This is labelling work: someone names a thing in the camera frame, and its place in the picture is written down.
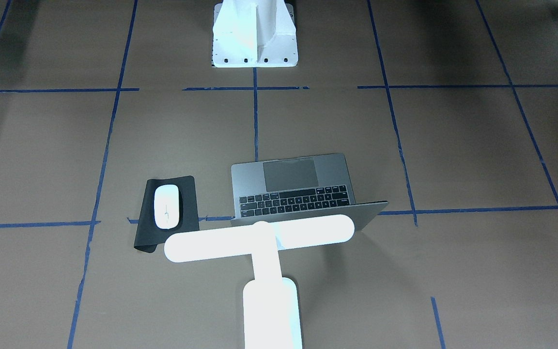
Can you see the grey laptop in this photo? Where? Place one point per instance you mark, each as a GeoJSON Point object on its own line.
{"type": "Point", "coordinates": [290, 189]}

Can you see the white computer mouse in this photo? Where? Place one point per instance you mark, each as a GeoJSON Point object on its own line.
{"type": "Point", "coordinates": [167, 206]}

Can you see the black mouse pad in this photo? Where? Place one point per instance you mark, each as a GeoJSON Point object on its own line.
{"type": "Point", "coordinates": [148, 236]}

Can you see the white desk lamp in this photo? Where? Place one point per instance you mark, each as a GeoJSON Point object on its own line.
{"type": "Point", "coordinates": [270, 306]}

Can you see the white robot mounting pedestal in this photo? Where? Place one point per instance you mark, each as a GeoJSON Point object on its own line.
{"type": "Point", "coordinates": [254, 33]}

